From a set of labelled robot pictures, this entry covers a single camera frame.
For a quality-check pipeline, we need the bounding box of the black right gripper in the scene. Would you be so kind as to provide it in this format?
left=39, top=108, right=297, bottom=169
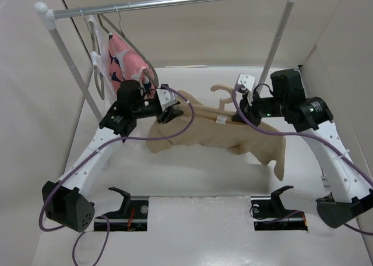
left=233, top=87, right=287, bottom=126

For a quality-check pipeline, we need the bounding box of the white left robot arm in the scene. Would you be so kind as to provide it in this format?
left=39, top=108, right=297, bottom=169
left=38, top=80, right=193, bottom=233

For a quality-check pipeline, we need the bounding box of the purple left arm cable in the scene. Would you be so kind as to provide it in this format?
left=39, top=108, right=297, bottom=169
left=38, top=83, right=195, bottom=265

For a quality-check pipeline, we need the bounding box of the beige t shirt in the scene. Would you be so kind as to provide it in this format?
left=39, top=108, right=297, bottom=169
left=145, top=89, right=288, bottom=181

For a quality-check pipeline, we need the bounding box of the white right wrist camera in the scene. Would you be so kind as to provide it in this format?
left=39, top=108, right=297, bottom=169
left=236, top=73, right=256, bottom=97

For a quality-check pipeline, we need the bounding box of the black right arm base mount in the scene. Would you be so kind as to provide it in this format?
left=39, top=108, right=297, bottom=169
left=249, top=185, right=308, bottom=232

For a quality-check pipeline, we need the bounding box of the aluminium rail right side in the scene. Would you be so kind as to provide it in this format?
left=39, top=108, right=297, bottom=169
left=321, top=167, right=343, bottom=194

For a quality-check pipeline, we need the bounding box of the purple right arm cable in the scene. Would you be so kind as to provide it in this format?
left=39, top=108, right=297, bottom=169
left=231, top=85, right=373, bottom=236

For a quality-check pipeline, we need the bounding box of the grey hanger with pink shirt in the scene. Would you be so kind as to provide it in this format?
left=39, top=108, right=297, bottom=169
left=97, top=3, right=160, bottom=88

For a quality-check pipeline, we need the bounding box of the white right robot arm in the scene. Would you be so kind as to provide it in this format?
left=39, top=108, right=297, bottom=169
left=232, top=69, right=372, bottom=229

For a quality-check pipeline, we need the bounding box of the pink patterned shirt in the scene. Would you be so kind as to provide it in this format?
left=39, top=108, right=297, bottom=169
left=108, top=33, right=156, bottom=99

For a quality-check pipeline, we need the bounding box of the white clothes rack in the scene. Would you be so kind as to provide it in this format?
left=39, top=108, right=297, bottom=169
left=34, top=0, right=297, bottom=121

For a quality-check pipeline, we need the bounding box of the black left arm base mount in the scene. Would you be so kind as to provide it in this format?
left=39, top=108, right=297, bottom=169
left=92, top=187, right=149, bottom=232

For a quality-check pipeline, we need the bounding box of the white garment on hanger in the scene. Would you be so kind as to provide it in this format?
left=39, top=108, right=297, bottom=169
left=87, top=15, right=124, bottom=105

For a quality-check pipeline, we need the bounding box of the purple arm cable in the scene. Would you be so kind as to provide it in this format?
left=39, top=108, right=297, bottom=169
left=38, top=83, right=195, bottom=265
left=231, top=85, right=373, bottom=236

